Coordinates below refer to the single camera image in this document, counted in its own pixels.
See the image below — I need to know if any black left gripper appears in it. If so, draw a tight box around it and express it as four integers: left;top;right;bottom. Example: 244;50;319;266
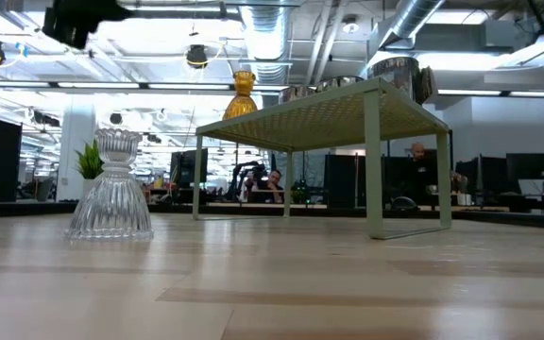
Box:
41;4;92;51

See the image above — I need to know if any clear ribbed glass candle holder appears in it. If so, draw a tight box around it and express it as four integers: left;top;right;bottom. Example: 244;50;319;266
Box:
62;127;156;243

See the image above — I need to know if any amber glass candle holder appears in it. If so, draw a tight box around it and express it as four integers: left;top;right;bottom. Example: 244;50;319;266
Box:
221;70;260;122

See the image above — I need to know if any spiky green potted plant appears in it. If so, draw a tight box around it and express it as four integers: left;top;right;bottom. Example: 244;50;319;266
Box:
74;139;107;196

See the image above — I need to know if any black office monitor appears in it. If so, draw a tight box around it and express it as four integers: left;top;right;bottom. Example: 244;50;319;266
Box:
505;152;544;182
454;156;505;196
169;147;210;188

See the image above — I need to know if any person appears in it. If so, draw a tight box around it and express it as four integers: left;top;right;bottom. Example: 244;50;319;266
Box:
404;142;436;199
246;168;286;205

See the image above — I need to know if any light green cutting mat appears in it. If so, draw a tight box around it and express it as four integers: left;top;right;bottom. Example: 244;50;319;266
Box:
191;76;453;241

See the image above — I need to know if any black partition panel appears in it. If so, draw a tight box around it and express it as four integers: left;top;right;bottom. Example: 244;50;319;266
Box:
323;153;367;210

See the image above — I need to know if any black aluminium rig frame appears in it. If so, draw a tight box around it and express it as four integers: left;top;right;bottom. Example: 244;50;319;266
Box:
0;200;544;232

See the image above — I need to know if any silver ribbed ventilation duct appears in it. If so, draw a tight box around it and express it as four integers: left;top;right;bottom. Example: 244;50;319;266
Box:
356;0;447;62
237;0;298;86

